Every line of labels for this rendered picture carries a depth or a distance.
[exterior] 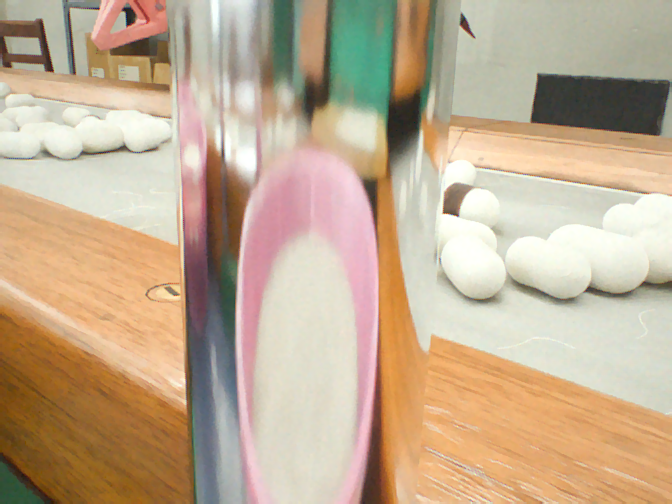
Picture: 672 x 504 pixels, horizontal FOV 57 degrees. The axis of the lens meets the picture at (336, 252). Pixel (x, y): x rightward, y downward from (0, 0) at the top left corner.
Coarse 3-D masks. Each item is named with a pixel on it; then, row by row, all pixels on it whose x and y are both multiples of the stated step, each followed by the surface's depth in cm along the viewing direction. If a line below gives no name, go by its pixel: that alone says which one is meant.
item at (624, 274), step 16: (576, 224) 23; (560, 240) 23; (576, 240) 22; (592, 240) 22; (608, 240) 22; (624, 240) 22; (592, 256) 22; (608, 256) 21; (624, 256) 21; (640, 256) 21; (592, 272) 22; (608, 272) 21; (624, 272) 21; (640, 272) 21; (608, 288) 22; (624, 288) 22
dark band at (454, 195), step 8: (456, 184) 29; (464, 184) 29; (448, 192) 29; (456, 192) 29; (464, 192) 29; (448, 200) 29; (456, 200) 29; (448, 208) 29; (456, 208) 28; (456, 216) 29
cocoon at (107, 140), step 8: (88, 128) 44; (96, 128) 45; (104, 128) 45; (112, 128) 46; (120, 128) 46; (80, 136) 44; (88, 136) 44; (96, 136) 44; (104, 136) 45; (112, 136) 45; (120, 136) 46; (88, 144) 44; (96, 144) 44; (104, 144) 45; (112, 144) 46; (120, 144) 46; (88, 152) 45; (96, 152) 45
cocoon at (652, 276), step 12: (648, 228) 23; (660, 228) 23; (636, 240) 23; (648, 240) 23; (660, 240) 22; (648, 252) 22; (660, 252) 22; (660, 264) 22; (648, 276) 23; (660, 276) 23
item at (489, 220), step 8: (448, 184) 30; (472, 192) 28; (480, 192) 28; (488, 192) 28; (464, 200) 28; (472, 200) 28; (480, 200) 28; (488, 200) 28; (496, 200) 28; (464, 208) 28; (472, 208) 28; (480, 208) 28; (488, 208) 28; (496, 208) 28; (464, 216) 28; (472, 216) 28; (480, 216) 28; (488, 216) 28; (496, 216) 28; (488, 224) 28
